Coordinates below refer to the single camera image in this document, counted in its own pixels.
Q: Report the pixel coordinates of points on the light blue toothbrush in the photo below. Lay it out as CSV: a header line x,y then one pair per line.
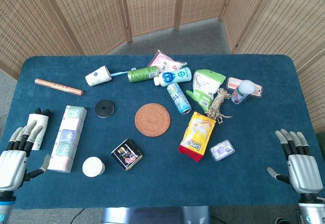
x,y
119,74

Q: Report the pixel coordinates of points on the green and white pouch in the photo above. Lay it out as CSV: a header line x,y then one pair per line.
x,y
206,85

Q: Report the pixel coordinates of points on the black round disc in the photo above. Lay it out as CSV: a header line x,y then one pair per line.
x,y
104,108

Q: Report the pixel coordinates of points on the black rectangular tin can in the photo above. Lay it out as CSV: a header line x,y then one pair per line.
x,y
127,154

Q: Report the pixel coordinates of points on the round woven brown coaster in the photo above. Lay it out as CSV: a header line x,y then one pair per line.
x,y
152,119

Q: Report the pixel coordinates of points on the woven bamboo folding screen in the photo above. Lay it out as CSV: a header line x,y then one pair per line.
x,y
287,18
89,13

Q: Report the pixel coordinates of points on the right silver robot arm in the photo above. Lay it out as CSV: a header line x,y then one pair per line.
x,y
311,208

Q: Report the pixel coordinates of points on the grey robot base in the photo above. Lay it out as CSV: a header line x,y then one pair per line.
x,y
155,215

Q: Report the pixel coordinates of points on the white paper cup blue logo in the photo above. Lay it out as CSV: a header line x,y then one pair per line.
x,y
97,76

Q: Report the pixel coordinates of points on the green drink can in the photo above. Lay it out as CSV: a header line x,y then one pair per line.
x,y
142,74

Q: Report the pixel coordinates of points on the pink blister pack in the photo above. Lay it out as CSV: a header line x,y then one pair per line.
x,y
234,83

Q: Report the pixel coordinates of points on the blue drink can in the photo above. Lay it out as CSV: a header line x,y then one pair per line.
x,y
179,98

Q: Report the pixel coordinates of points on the stack of white paper cups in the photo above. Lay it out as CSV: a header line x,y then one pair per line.
x,y
45,130

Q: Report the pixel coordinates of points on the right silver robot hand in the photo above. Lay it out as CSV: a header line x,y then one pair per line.
x,y
304,173

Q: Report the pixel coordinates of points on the black rubber object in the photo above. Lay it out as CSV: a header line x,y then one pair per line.
x,y
41,111

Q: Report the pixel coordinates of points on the long tea packet box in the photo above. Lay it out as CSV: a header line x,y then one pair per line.
x,y
68,137

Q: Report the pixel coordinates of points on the plain white paper cup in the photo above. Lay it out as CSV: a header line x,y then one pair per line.
x,y
93,166

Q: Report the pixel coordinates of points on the white bottle blue label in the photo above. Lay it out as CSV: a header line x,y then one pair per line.
x,y
173,76

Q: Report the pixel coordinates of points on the yellow snack bag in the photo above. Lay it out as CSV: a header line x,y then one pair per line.
x,y
198,135

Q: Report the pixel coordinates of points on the small purple plastic box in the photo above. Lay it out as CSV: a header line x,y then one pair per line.
x,y
222,149

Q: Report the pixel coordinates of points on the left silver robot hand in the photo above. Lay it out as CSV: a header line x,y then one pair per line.
x,y
12,168

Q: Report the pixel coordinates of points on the clear jar white lid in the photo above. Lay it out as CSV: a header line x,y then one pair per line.
x,y
243,92

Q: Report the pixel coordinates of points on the copper coloured tube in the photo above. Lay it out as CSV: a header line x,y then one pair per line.
x,y
59,87

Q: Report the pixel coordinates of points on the pink snack bag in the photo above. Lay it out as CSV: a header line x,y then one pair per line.
x,y
165,61

